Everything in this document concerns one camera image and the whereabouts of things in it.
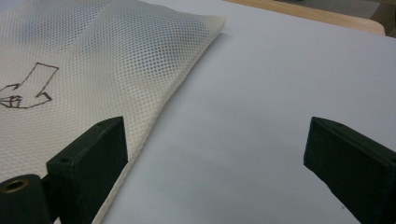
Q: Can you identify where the white table mat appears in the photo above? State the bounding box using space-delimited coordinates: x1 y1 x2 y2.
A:
99 0 396 224

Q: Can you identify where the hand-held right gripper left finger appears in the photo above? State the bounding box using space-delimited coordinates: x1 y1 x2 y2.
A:
46 116 129 224

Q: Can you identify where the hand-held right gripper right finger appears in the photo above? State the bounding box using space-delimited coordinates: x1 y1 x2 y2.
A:
303 116 396 224

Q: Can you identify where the cream mesh laundry bag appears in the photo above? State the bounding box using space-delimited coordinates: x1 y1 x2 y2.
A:
0 0 227 224

